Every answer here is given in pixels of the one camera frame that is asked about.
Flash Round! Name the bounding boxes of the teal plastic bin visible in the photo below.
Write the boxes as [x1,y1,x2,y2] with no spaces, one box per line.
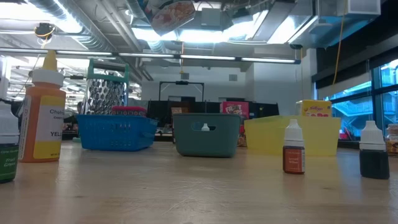
[172,113,242,158]

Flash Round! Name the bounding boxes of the red sprinkles packet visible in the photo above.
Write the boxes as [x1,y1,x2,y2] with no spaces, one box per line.
[111,105,148,117]

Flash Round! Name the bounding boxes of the orange label dropper bottle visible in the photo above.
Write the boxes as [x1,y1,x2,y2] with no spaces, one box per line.
[282,118,306,175]

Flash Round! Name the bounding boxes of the red Froot Loops cereal box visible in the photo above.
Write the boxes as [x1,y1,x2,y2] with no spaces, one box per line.
[220,101,250,147]

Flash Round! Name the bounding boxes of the long LED light bar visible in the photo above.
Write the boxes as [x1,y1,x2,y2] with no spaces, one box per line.
[0,47,302,65]

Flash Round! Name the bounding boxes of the black partition panels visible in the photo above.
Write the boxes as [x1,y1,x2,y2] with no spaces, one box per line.
[146,100,280,119]

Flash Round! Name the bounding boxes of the translucent yellow plastic bin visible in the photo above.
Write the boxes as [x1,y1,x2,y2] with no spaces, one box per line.
[244,114,342,157]

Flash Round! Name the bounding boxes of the blue plastic basket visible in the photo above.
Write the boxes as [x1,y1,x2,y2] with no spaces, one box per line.
[76,113,159,152]

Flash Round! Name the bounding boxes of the steel box grater teal trim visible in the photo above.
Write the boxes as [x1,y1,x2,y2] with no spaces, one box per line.
[72,58,130,143]

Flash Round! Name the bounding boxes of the yellow Corn Pops cereal box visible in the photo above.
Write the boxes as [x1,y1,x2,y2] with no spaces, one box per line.
[295,99,333,118]

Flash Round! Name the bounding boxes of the yellow food colouring squeeze bottle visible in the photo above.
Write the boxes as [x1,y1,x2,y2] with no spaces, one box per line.
[17,49,67,164]

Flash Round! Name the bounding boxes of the wide dark liquid dropper bottle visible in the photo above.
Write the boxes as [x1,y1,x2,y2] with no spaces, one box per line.
[359,120,391,180]

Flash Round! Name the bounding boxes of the green label dropper bottle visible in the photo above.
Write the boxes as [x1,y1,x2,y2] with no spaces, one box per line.
[0,101,20,184]

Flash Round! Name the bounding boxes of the black metal gantry frame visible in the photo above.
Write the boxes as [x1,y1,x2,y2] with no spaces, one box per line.
[159,80,205,103]

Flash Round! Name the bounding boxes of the yellow extension cord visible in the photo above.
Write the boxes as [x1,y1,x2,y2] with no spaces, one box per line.
[333,0,348,85]

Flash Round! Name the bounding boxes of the black aluminium table frame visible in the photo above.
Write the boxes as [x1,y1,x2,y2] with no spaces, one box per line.
[337,139,398,155]

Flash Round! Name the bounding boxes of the black reel yellow cord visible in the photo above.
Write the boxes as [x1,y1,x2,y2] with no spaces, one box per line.
[33,22,57,40]

